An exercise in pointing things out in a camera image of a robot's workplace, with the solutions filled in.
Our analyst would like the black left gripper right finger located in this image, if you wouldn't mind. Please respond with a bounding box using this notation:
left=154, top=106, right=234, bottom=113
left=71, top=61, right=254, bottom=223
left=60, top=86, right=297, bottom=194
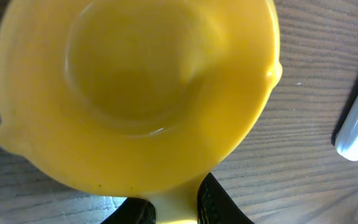
left=197, top=173, right=254, bottom=224

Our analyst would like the yellow measuring scoop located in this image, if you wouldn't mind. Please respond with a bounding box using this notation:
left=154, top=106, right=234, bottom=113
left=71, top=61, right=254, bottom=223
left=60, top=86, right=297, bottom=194
left=0, top=0, right=282, bottom=223

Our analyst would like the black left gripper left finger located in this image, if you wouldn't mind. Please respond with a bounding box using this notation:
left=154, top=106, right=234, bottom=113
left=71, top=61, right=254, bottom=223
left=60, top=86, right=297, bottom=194
left=101, top=197, right=156, bottom=224

